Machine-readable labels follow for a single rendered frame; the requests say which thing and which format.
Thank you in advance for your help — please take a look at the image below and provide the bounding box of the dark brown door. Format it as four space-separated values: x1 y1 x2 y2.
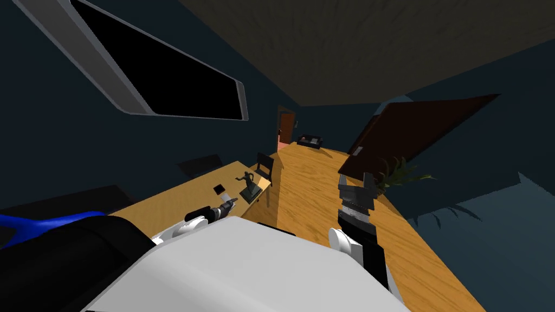
337 93 502 183

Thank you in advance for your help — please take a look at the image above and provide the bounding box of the orange door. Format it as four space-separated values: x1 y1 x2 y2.
277 106 298 151

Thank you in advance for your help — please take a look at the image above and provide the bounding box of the wooden desk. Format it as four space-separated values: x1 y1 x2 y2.
108 160 279 227

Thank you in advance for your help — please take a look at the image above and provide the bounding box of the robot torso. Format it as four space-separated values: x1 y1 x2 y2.
84 215 410 312

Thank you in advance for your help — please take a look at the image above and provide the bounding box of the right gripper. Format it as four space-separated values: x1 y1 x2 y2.
338 172 376 210

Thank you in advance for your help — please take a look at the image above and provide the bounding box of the dark figure statue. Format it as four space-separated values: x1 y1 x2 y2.
235 171 263 205

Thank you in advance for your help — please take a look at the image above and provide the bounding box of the blue curved object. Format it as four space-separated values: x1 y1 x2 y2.
0 211 107 250

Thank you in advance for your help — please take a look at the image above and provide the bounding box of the black sofa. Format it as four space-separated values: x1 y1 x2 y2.
296 134 324 151

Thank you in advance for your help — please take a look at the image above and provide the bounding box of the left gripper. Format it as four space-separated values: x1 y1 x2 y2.
216 193 239 217

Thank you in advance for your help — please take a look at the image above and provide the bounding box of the black chair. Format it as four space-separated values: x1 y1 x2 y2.
255 152 275 183

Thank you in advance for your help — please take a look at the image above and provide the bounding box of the grey framed dark window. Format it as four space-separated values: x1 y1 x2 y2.
12 0 250 122

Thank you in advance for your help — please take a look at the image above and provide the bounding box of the green potted plant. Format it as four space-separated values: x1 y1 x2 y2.
374 156 436 197

